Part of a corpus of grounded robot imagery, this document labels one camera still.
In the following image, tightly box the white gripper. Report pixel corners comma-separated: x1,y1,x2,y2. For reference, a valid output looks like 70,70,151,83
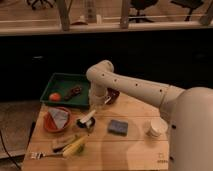
89,83,107,110

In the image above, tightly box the white handled dish brush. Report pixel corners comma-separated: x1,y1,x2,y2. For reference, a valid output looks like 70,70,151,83
78,110,96,123

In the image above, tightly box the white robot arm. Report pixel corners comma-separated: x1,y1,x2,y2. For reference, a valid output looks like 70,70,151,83
86,60,213,171

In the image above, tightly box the small metal cup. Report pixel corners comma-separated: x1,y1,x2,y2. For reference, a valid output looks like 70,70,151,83
77,118,95,129

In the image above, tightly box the white paper cup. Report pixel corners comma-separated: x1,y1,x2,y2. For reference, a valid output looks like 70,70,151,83
146,118,168,137

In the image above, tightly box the dark red bowl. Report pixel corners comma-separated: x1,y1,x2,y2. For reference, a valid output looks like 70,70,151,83
108,88,120,104

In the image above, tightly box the brown toy in tray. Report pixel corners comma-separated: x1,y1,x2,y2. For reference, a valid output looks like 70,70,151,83
64,86,82,101

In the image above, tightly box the green plastic tray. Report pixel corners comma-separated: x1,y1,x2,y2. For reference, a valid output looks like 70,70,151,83
40,73,90,109

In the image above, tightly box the blue sponge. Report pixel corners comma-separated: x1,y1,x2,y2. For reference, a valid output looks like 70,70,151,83
108,120,128,136

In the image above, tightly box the orange fruit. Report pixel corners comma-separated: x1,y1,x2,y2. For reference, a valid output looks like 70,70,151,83
49,93,61,102

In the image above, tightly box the grey folded cloth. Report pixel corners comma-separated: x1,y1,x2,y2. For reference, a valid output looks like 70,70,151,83
48,108,69,129

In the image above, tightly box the orange plate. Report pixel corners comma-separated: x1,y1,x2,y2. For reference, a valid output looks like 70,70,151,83
43,107,71,133

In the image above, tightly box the yellow corn cob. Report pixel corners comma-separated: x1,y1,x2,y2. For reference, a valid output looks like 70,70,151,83
62,136,87,158

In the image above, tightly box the silver fork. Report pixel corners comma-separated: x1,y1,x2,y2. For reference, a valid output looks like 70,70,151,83
30,152,63,160

